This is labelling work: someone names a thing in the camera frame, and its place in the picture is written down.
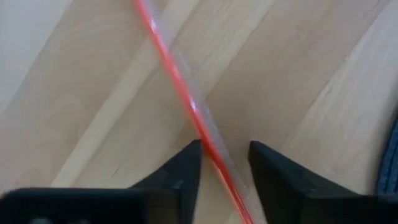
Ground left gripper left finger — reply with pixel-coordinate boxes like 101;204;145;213
0;139;203;224

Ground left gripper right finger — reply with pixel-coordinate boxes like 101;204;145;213
248;140;398;224

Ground pink-handled metal spoon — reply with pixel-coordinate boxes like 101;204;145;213
133;0;265;224

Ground round dark blue woven placemat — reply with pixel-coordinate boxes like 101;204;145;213
375;108;398;195

